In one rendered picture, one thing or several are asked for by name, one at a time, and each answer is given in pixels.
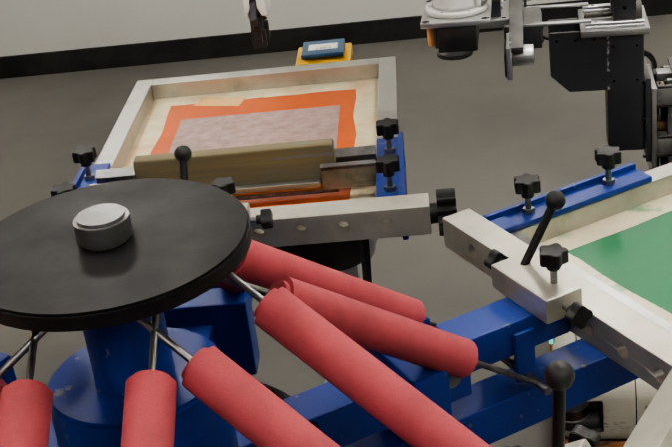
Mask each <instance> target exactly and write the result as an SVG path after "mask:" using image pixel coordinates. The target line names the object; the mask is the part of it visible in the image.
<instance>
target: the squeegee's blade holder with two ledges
mask: <svg viewBox="0 0 672 447"><path fill-rule="evenodd" d="M320 184H321V183H320V179H310V180H299V181H288V182H276V183H265V184H254V185H242V186H235V188H236V192H235V193H234V194H244V193H255V192H267V191H278V190H290V189H301V188H312V187H320Z"/></svg>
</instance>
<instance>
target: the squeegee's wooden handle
mask: <svg viewBox="0 0 672 447"><path fill-rule="evenodd" d="M191 152H192V156H191V158H190V160H189V161H187V168H188V180H189V181H195V182H200V183H204V184H208V185H210V184H211V183H212V182H214V180H215V179H216V178H225V177H232V179H233V181H234V182H235V186H242V185H254V184H265V183H276V182H288V181H299V180H310V179H320V183H323V181H322V173H321V169H320V164H326V163H336V156H335V148H334V140H333V139H332V138H328V139H317V140H306V141H295V142H284V143H273V144H262V145H251V146H240V147H229V148H218V149H207V150H196V151H191ZM133 168H134V173H135V178H136V179H145V178H169V179H180V162H179V161H177V160H176V159H175V156H174V153H163V154H152V155H141V156H135V158H134V161H133Z"/></svg>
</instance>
